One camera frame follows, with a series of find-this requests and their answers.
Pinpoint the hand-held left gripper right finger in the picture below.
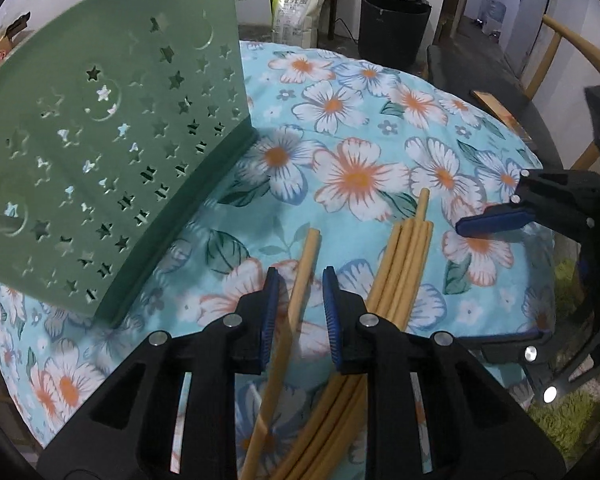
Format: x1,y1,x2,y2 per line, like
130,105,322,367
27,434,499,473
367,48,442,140
322,266,567,480

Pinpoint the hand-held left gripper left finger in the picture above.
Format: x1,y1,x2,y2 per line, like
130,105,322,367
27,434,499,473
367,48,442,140
37,267,282,480

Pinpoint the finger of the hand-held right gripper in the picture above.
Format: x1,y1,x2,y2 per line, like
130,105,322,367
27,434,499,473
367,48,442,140
455,169,600,246
480,329,553,367

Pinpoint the single bamboo chopstick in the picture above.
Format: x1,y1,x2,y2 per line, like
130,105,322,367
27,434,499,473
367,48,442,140
240,227,323,480

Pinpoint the pile of bamboo chopsticks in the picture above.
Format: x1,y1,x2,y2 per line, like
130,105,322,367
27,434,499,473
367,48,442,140
270,187,437,480

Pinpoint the green perforated utensil holder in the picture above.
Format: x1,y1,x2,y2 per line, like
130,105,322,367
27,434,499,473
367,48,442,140
0,0,259,332

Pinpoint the green shaggy rug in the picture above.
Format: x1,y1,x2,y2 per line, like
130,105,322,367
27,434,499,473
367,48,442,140
527,255,600,461

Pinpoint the flat brown box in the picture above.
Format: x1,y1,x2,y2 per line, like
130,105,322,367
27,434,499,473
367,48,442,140
470,89,537,147

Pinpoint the floral blue blanket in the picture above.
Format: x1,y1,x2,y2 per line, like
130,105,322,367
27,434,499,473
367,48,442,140
0,40,556,480

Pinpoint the wooden chair curved backrest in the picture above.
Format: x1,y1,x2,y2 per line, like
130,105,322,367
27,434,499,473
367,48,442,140
427,12,600,172

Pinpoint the black round bin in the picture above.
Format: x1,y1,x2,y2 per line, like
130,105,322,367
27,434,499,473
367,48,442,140
357,0,434,69

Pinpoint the yellow green rice bag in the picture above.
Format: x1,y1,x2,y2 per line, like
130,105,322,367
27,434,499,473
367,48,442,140
270,0,329,49

